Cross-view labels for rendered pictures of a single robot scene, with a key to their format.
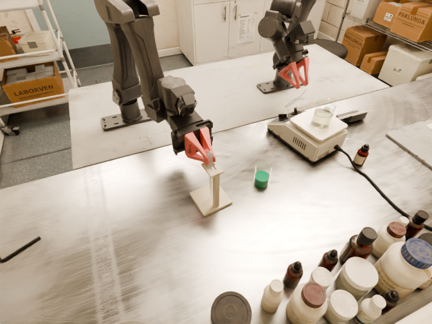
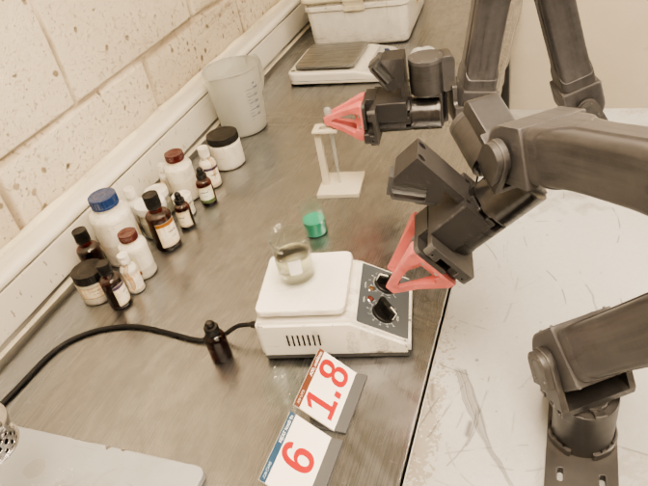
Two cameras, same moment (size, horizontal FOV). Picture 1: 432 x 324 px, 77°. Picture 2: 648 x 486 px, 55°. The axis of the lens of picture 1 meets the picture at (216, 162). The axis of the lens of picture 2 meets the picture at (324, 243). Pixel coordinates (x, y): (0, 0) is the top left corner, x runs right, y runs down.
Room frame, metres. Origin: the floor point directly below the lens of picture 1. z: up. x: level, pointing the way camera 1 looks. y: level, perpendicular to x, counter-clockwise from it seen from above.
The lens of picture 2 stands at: (1.14, -0.70, 1.51)
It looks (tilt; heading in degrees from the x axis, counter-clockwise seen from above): 36 degrees down; 138
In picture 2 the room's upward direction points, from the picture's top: 12 degrees counter-clockwise
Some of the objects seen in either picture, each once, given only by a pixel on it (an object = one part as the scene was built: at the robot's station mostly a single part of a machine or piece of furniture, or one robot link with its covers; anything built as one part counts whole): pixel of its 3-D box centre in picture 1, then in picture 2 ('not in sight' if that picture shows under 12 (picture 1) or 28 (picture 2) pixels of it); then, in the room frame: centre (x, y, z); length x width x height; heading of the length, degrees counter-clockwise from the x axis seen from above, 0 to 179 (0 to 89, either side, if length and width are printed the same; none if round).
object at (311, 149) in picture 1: (307, 130); (329, 305); (0.66, -0.28, 0.94); 0.22 x 0.13 x 0.08; 34
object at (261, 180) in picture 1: (262, 175); (312, 217); (0.48, -0.12, 0.93); 0.04 x 0.04 x 0.06
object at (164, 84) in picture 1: (169, 98); (446, 87); (0.60, 0.12, 1.08); 0.12 x 0.09 x 0.12; 44
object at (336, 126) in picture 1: (317, 123); (306, 282); (0.63, -0.29, 0.98); 0.12 x 0.12 x 0.01; 34
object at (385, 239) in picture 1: (387, 239); (135, 253); (0.29, -0.36, 0.94); 0.05 x 0.05 x 0.09
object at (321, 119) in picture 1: (323, 114); (291, 255); (0.62, -0.29, 1.02); 0.06 x 0.05 x 0.08; 169
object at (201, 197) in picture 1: (209, 182); (337, 156); (0.43, 0.01, 0.96); 0.08 x 0.08 x 0.13; 30
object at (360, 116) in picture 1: (354, 112); (302, 459); (0.78, -0.47, 0.92); 0.09 x 0.06 x 0.04; 112
